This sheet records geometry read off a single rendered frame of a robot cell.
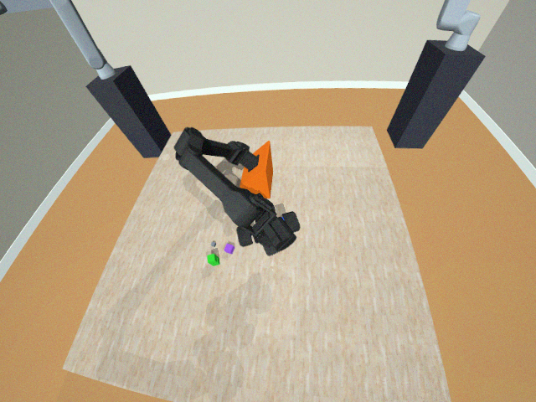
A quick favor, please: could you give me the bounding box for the purple cube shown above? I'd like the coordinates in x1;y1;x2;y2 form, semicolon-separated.
224;243;234;254

